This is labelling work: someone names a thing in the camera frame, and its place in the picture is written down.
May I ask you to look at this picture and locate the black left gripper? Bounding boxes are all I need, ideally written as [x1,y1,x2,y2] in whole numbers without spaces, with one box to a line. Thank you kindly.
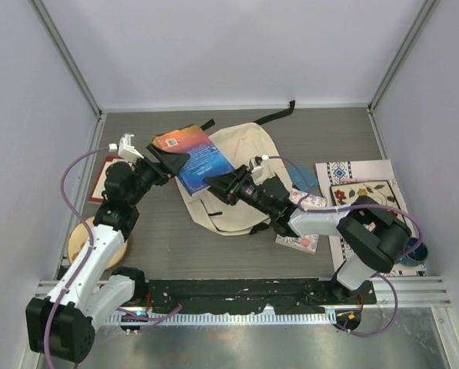
[128,145,190,206]

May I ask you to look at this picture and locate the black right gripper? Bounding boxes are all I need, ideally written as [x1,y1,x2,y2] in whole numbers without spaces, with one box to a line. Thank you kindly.
[202,165,275,218]

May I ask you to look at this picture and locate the blue orange paperback book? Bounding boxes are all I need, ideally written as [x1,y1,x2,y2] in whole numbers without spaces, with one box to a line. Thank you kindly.
[152,125,234,195]

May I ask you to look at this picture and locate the cream canvas backpack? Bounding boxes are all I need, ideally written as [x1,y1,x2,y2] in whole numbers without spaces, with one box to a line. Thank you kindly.
[177,101,297,236]

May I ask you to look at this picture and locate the red white paperback book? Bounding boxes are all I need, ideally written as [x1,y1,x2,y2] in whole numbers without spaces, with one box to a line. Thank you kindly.
[88,156,123,203]

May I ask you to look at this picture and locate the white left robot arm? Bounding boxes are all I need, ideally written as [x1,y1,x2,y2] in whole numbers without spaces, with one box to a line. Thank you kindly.
[25,136,190,367]

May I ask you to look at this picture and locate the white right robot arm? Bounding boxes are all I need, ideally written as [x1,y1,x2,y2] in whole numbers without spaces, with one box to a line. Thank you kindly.
[204,165,411,304]

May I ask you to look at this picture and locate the small blue notebook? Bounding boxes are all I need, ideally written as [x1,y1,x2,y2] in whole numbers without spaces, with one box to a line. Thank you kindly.
[288,165,318,192]

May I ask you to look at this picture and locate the floral pink paperback book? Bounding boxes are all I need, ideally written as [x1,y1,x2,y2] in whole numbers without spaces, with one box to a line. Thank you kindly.
[274,187,328,255]

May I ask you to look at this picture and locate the patterned white placemat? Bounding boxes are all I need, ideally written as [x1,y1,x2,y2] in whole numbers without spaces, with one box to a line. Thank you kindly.
[316,160,426,276]

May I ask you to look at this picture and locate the square floral ceramic plate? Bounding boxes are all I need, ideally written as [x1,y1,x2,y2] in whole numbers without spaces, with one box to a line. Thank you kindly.
[329,179,402,208]

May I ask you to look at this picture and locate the round wooden painted plate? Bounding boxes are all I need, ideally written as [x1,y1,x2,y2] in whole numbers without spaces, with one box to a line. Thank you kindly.
[67,223,128,270]

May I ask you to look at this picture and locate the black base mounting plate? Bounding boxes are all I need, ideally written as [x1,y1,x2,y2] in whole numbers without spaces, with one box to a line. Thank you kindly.
[147,278,377,315]

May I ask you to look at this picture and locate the blue ceramic mug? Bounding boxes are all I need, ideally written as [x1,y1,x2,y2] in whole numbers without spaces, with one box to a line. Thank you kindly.
[396,243,428,267]

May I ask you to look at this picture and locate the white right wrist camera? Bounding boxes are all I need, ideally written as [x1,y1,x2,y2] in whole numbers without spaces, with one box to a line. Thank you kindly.
[248,155,269,181]

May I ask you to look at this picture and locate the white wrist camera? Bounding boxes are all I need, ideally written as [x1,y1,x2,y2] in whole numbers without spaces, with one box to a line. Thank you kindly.
[248,155,269,181]
[108,134,145,163]

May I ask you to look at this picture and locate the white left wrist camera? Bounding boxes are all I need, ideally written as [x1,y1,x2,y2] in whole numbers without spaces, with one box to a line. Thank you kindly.
[108,134,145,163]

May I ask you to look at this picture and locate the white slotted cable duct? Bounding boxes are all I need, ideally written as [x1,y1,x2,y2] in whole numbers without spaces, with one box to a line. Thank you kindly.
[105,311,337,326]

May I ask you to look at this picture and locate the aluminium frame rail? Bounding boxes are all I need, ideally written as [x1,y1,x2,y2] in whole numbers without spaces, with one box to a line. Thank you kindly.
[30,276,454,311]

